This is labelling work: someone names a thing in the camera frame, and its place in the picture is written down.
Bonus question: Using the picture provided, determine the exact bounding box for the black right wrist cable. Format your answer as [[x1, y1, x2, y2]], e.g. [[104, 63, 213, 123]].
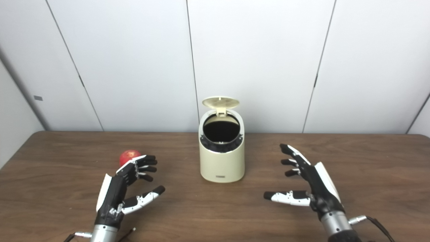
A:
[[348, 215, 396, 242]]

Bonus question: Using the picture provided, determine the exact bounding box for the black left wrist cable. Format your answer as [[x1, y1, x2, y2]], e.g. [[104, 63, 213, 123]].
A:
[[64, 231, 93, 242]]

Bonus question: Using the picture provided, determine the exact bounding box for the red apple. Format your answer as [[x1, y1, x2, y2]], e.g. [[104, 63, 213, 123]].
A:
[[119, 150, 142, 167]]

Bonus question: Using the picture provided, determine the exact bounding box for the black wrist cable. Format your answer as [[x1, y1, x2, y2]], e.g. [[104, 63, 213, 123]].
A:
[[64, 231, 93, 242], [348, 215, 396, 242]]

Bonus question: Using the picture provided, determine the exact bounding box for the cream-colored bin body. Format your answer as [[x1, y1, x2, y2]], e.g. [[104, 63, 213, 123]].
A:
[[199, 109, 245, 184]]

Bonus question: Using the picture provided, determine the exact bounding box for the cream round bin lid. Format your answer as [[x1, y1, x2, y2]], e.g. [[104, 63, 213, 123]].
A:
[[202, 96, 240, 117]]

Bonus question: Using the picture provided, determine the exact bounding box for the thin black wire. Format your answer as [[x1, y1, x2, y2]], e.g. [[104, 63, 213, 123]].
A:
[[118, 228, 136, 242]]

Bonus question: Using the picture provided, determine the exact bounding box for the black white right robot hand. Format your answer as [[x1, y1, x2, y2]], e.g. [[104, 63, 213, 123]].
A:
[[264, 144, 346, 220]]

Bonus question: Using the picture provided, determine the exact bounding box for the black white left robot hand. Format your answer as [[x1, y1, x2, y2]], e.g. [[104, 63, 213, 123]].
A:
[[95, 155, 166, 230]]

